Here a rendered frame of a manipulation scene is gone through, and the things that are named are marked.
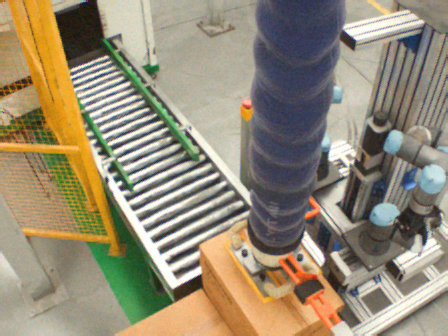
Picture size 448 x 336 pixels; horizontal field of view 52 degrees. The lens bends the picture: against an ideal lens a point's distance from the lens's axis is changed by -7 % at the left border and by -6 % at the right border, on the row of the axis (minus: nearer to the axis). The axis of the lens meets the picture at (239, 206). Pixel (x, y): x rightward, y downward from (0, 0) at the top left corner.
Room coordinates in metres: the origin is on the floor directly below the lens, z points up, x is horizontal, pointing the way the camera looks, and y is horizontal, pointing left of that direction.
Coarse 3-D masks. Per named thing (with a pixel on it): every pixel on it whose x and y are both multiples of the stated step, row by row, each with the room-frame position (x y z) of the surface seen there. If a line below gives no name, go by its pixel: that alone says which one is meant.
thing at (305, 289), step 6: (300, 282) 0.92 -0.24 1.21; (306, 282) 0.92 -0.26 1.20; (312, 282) 0.92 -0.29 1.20; (318, 282) 0.92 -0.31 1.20; (294, 288) 0.90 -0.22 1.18; (300, 288) 0.90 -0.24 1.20; (306, 288) 0.90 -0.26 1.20; (312, 288) 0.90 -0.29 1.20; (318, 288) 0.90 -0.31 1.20; (324, 288) 0.89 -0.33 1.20; (300, 294) 0.87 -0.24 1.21; (306, 294) 0.87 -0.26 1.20; (312, 294) 0.87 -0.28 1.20; (318, 294) 0.87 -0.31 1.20; (300, 300) 0.86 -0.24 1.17; (306, 300) 0.85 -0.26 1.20
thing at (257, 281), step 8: (240, 240) 1.20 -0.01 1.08; (232, 248) 1.15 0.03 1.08; (240, 248) 1.15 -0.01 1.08; (248, 248) 1.15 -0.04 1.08; (232, 256) 1.12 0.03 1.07; (240, 256) 1.11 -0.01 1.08; (240, 264) 1.08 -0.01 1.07; (248, 272) 1.03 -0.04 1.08; (264, 272) 1.04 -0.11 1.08; (248, 280) 1.00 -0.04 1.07; (256, 280) 1.00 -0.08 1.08; (264, 280) 0.99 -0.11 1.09; (272, 280) 1.00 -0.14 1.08; (256, 288) 0.96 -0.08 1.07; (264, 296) 0.92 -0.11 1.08; (264, 304) 0.90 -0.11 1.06
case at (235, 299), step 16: (208, 240) 1.28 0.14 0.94; (224, 240) 1.28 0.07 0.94; (208, 256) 1.19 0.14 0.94; (224, 256) 1.20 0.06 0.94; (208, 272) 1.18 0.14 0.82; (224, 272) 1.11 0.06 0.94; (240, 272) 1.11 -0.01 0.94; (272, 272) 1.11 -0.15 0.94; (208, 288) 1.20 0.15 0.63; (224, 288) 1.05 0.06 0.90; (240, 288) 1.03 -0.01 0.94; (224, 304) 1.06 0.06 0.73; (240, 304) 0.95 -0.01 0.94; (256, 304) 0.95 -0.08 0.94; (272, 304) 0.95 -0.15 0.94; (288, 304) 0.96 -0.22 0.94; (304, 304) 0.96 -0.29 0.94; (320, 304) 0.96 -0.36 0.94; (336, 304) 0.95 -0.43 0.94; (240, 320) 0.93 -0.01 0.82; (256, 320) 0.88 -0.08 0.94; (272, 320) 0.88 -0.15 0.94; (288, 320) 0.88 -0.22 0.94; (304, 320) 0.88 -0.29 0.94
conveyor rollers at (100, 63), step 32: (96, 64) 3.27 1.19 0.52; (96, 96) 2.81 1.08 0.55; (128, 128) 2.47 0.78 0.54; (128, 160) 2.17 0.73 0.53; (192, 160) 2.16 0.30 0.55; (128, 192) 1.89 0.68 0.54; (160, 192) 1.90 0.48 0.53; (192, 224) 1.66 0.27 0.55; (224, 224) 1.66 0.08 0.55; (192, 256) 1.44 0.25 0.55
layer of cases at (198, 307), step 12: (204, 288) 1.24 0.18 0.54; (180, 300) 1.17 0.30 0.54; (192, 300) 1.17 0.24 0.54; (204, 300) 1.17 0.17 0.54; (168, 312) 1.10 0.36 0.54; (180, 312) 1.10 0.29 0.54; (192, 312) 1.10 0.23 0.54; (204, 312) 1.10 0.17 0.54; (216, 312) 1.10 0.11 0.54; (144, 324) 1.02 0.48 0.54; (156, 324) 1.02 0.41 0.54; (168, 324) 1.03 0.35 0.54; (180, 324) 1.03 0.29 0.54; (192, 324) 1.03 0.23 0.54; (204, 324) 1.03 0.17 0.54; (216, 324) 1.03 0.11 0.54
